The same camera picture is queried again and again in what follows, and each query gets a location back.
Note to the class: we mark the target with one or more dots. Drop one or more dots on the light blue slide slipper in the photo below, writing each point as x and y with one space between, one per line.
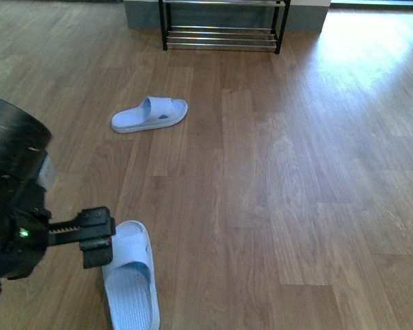
151 113
129 280

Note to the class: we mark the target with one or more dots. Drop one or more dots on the black metal shoe rack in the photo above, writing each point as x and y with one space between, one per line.
223 25

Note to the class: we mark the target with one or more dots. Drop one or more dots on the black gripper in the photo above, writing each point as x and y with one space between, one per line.
23 217

